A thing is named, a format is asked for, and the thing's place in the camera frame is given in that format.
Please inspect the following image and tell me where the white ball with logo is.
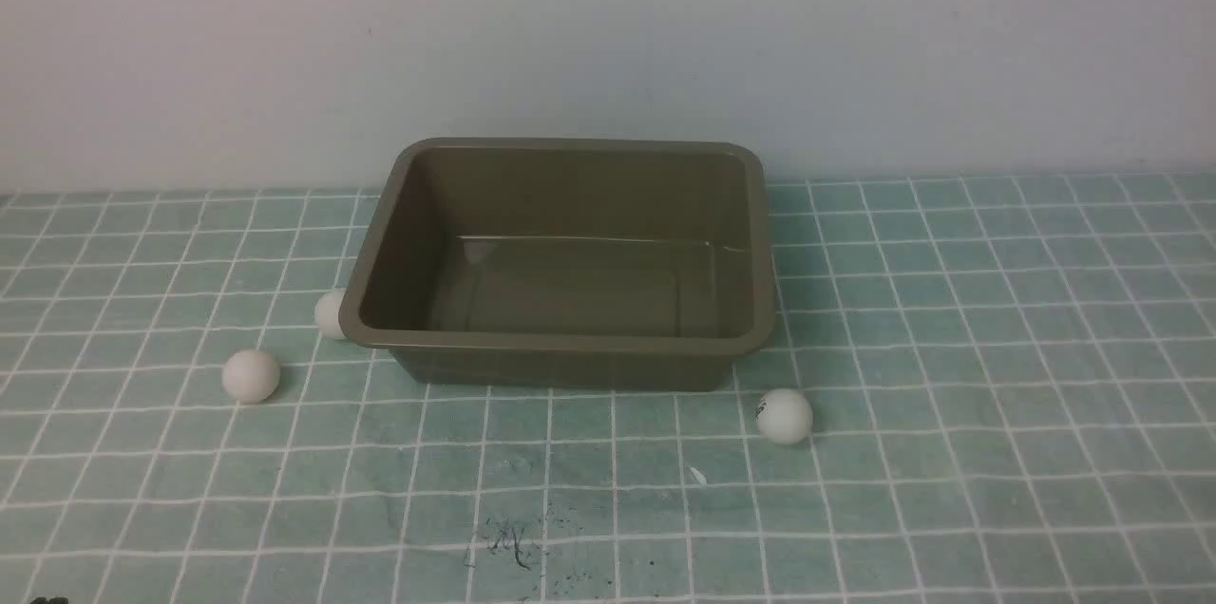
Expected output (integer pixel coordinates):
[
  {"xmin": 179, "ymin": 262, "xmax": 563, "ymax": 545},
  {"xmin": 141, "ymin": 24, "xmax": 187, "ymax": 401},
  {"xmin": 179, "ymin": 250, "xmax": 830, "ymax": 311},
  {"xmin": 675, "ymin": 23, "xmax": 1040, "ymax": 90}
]
[{"xmin": 754, "ymin": 388, "xmax": 815, "ymax": 445}]

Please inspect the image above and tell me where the green checkered tablecloth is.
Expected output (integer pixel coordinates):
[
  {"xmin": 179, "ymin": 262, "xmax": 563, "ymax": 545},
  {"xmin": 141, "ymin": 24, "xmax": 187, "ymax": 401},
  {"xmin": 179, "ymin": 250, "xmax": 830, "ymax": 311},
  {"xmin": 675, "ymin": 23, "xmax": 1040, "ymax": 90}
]
[{"xmin": 1, "ymin": 173, "xmax": 1215, "ymax": 603}]

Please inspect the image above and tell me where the olive green plastic bin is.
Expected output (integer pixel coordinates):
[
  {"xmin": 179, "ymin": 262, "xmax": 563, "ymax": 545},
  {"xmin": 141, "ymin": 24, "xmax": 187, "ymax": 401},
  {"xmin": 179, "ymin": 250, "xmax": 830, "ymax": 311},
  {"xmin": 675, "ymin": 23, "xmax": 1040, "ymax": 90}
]
[{"xmin": 339, "ymin": 139, "xmax": 777, "ymax": 391}]

